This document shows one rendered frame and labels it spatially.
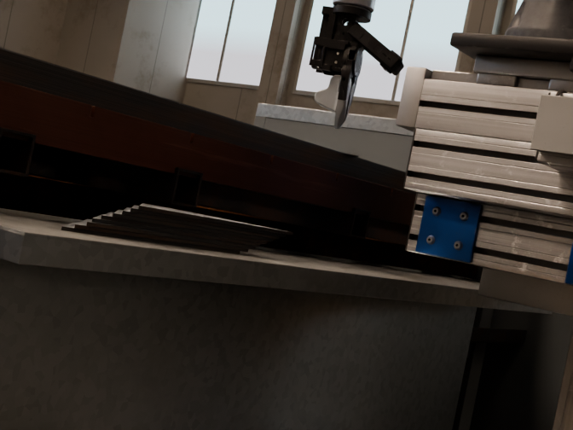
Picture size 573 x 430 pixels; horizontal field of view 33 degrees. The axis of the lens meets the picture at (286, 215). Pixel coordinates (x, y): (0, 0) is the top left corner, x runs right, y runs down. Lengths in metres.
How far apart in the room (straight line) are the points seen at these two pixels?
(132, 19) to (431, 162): 11.03
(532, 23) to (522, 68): 0.06
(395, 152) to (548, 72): 1.30
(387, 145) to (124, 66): 9.77
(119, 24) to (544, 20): 11.07
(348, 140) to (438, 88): 1.30
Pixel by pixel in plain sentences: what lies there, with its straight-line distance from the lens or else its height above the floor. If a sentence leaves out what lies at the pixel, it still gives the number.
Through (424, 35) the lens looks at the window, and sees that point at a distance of 11.22.
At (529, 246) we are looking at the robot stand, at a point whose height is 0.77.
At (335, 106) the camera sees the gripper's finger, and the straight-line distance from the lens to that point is 1.71.
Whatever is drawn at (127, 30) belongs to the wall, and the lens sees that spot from 12.29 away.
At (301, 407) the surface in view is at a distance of 1.59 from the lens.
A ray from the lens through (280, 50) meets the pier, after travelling 12.01.
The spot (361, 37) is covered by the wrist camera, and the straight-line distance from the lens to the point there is 1.73.
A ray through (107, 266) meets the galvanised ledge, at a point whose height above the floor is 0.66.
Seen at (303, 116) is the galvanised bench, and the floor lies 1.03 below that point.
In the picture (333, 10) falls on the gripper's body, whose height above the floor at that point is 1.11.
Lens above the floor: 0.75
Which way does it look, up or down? level
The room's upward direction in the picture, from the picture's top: 11 degrees clockwise
